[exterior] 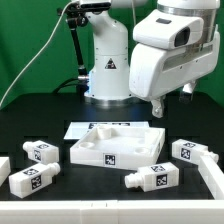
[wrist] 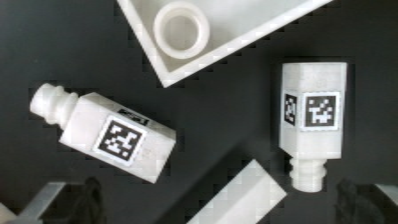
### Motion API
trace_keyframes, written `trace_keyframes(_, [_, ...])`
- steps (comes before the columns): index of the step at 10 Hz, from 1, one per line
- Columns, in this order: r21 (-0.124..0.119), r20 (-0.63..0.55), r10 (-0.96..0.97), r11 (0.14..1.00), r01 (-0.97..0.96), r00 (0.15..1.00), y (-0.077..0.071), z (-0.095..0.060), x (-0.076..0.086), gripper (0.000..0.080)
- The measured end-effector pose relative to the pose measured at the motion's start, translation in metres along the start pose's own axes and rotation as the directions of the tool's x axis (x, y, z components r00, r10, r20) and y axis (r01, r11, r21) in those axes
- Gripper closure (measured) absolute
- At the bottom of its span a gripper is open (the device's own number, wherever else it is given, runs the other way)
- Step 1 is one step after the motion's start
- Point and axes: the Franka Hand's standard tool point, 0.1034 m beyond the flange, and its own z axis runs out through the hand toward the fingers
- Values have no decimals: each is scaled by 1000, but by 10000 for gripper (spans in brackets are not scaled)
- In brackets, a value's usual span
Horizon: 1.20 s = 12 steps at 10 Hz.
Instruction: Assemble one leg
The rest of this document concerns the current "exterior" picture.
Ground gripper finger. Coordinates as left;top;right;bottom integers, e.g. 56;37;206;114
151;96;165;118
179;81;196;103

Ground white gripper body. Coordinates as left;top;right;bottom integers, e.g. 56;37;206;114
129;9;220;101

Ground white square tabletop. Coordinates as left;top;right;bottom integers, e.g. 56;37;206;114
70;125;165;170

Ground white obstacle fence right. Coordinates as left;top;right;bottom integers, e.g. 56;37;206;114
198;156;224;200

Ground white obstacle fence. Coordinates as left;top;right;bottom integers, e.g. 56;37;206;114
0;200;224;224
0;157;11;186
198;156;224;200

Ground white tag sheet base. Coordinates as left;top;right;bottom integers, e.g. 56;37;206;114
64;121;149;140

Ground white obstacle fence front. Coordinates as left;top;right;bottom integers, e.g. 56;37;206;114
0;200;224;224

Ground white obstacle fence left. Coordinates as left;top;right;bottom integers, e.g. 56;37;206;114
0;157;11;186

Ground black cables at base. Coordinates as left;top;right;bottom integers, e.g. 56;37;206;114
51;77;88;94

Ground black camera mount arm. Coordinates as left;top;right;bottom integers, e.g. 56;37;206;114
65;3;88;82

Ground white cable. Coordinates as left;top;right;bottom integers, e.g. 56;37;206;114
0;0;83;108

